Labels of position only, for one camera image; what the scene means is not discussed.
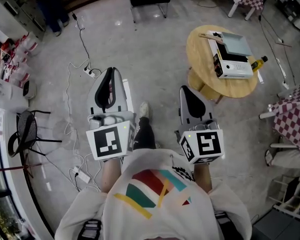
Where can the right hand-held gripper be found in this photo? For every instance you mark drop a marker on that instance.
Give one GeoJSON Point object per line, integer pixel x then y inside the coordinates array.
{"type": "Point", "coordinates": [208, 144]}

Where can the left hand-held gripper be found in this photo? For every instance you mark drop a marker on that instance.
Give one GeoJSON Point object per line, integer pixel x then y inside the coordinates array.
{"type": "Point", "coordinates": [108, 141]}

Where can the white portable gas stove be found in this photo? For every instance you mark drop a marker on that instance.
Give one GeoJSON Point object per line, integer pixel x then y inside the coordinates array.
{"type": "Point", "coordinates": [235, 67]}

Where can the pale blue square frying pan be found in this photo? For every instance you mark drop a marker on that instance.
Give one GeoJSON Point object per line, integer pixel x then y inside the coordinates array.
{"type": "Point", "coordinates": [237, 44]}

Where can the person's right forearm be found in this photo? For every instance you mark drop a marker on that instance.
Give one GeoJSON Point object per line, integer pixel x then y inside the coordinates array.
{"type": "Point", "coordinates": [202, 177]}

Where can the person's left forearm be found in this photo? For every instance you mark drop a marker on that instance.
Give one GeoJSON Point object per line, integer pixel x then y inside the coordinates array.
{"type": "Point", "coordinates": [110, 175]}

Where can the white power strip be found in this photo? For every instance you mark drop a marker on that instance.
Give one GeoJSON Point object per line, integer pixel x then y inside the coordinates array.
{"type": "Point", "coordinates": [82, 174]}
{"type": "Point", "coordinates": [90, 72]}

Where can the person's white shoe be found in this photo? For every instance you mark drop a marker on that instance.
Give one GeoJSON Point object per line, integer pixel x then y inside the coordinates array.
{"type": "Point", "coordinates": [145, 110]}

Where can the round wooden table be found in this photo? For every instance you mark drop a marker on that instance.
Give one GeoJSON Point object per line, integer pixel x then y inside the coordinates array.
{"type": "Point", "coordinates": [202, 59]}

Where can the person's black trouser leg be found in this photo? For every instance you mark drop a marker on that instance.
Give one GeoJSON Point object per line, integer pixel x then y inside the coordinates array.
{"type": "Point", "coordinates": [144, 134]}

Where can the yellow oil bottle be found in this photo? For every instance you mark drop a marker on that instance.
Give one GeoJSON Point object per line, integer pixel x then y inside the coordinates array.
{"type": "Point", "coordinates": [258, 64]}

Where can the small white round appliance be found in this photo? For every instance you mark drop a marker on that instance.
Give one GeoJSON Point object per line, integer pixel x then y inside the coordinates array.
{"type": "Point", "coordinates": [29, 89]}

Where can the black wicker chair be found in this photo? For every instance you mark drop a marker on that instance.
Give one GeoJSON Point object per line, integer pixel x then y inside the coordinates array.
{"type": "Point", "coordinates": [26, 131]}

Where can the pile of red white bags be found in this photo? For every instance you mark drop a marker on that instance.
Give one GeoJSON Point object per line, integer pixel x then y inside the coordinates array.
{"type": "Point", "coordinates": [17, 59]}

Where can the person's white printed sweatshirt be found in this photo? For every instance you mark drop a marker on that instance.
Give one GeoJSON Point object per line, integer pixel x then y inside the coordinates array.
{"type": "Point", "coordinates": [164, 214]}

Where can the red rod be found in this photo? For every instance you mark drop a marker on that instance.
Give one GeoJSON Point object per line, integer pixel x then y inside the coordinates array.
{"type": "Point", "coordinates": [15, 168]}

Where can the white shelf unit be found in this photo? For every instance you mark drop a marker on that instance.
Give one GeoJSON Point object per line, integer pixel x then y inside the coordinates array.
{"type": "Point", "coordinates": [12, 11]}

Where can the white slatted chair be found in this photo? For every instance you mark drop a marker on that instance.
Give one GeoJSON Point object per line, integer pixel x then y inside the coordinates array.
{"type": "Point", "coordinates": [293, 196]}

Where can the black box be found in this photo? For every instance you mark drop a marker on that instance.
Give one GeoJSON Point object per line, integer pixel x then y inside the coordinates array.
{"type": "Point", "coordinates": [290, 7]}

